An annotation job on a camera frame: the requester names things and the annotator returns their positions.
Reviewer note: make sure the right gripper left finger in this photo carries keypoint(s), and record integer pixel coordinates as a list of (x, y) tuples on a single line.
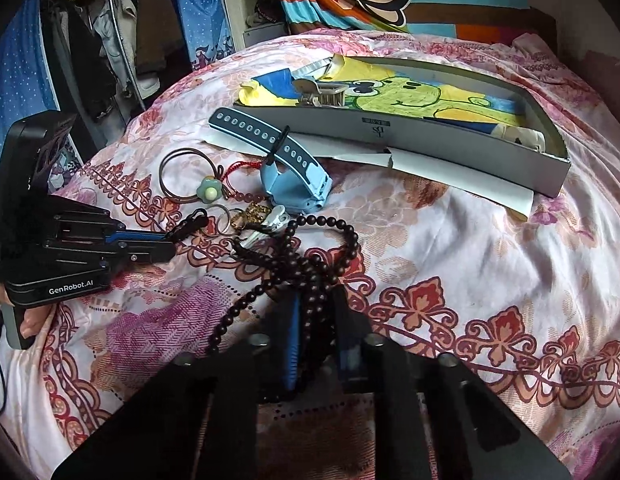
[(197, 418)]

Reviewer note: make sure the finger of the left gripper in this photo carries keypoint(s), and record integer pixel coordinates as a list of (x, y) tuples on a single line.
[(191, 224)]

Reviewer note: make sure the white paper sheet under box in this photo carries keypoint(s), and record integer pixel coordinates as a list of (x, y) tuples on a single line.
[(507, 194)]

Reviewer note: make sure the grey storage box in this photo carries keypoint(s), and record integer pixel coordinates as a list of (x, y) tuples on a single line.
[(265, 32)]

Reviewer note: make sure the grey shallow cardboard box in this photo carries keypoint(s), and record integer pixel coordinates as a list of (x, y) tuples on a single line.
[(543, 173)]

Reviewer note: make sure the blue dotted hanging fabric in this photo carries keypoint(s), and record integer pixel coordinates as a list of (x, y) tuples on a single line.
[(206, 31)]

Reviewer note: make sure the silver snap hair clip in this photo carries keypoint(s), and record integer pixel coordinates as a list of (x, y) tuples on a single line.
[(254, 232)]

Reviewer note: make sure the white small object in box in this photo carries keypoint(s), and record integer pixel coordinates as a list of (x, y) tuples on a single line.
[(528, 137)]

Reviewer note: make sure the blue kids smartwatch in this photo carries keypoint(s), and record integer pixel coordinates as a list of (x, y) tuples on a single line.
[(290, 175)]

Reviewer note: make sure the gold chain jewelry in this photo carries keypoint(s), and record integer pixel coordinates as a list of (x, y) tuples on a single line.
[(253, 213)]

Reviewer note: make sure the colourful cartoon drawing paper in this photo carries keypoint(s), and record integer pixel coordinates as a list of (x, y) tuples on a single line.
[(441, 93)]

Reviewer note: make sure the hanging clothes rack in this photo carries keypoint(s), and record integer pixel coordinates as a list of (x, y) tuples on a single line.
[(110, 60)]

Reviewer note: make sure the grey claw hair clip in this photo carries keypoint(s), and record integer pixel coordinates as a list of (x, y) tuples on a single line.
[(320, 93)]

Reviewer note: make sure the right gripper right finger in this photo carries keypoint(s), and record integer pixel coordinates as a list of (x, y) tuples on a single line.
[(433, 417)]

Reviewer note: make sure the person's left hand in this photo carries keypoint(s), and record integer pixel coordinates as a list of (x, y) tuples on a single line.
[(33, 319)]

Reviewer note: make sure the pink floral bedspread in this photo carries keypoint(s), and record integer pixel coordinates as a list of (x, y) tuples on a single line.
[(532, 305)]

